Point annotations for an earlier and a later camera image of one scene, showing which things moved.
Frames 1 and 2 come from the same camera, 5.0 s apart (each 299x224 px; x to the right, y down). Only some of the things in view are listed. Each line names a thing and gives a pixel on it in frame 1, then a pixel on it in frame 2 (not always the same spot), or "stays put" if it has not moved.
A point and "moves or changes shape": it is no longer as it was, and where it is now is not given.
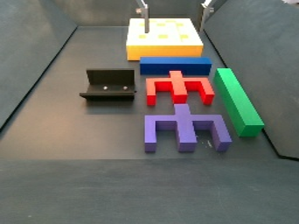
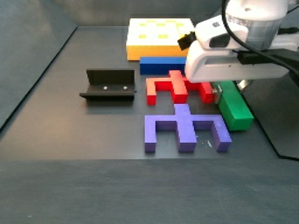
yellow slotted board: (173, 38) stays put
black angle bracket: (110, 85) stays put
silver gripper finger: (206, 11) -> (213, 59)
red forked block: (180, 86) stays put
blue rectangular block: (190, 66) stays put
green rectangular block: (246, 117) moves or changes shape
